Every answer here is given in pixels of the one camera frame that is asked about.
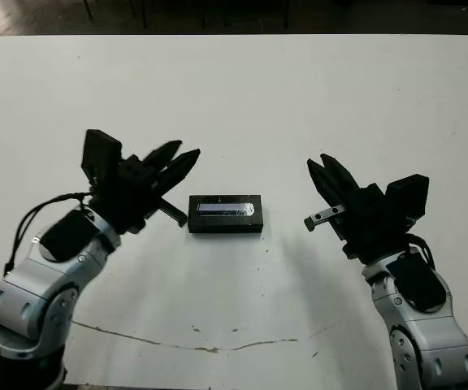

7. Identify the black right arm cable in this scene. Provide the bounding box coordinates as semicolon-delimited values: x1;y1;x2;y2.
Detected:
404;231;436;269

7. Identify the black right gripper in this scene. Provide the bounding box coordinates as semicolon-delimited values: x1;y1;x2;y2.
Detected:
304;152;416;265

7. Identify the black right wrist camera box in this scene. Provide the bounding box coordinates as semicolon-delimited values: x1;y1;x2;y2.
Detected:
384;174;429;224

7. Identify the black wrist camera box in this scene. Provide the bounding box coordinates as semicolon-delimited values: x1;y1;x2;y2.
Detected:
80;129;122;186
384;174;429;224

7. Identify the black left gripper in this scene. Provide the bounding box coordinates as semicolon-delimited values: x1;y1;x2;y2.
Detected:
91;140;201;235

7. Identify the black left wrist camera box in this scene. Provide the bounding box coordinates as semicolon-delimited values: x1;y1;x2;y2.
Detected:
80;129;122;186

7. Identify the black box lid with print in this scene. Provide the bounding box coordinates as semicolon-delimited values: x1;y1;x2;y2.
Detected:
188;193;264;236

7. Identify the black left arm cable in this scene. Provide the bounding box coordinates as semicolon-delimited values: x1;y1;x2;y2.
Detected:
4;191;97;277

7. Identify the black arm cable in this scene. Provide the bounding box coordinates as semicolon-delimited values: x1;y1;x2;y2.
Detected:
4;191;97;277
404;231;436;269

